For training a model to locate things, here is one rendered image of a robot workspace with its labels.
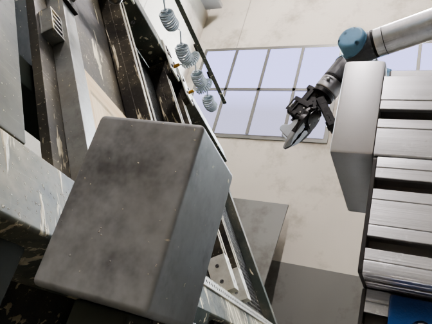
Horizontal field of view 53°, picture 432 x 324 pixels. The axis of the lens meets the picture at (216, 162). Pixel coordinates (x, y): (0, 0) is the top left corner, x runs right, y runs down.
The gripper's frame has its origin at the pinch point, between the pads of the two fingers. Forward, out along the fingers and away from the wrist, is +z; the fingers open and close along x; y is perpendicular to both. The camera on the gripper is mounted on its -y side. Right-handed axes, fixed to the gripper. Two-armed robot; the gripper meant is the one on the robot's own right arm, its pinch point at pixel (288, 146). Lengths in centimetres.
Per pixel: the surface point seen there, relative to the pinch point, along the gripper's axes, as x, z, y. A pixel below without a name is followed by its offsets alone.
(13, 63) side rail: 77, 33, 0
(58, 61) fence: 58, 27, 23
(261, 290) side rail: -129, 41, 25
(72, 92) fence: 57, 30, 13
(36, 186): 73, 43, -16
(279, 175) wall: -299, -58, 148
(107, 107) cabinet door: 39, 27, 25
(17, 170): 76, 42, -16
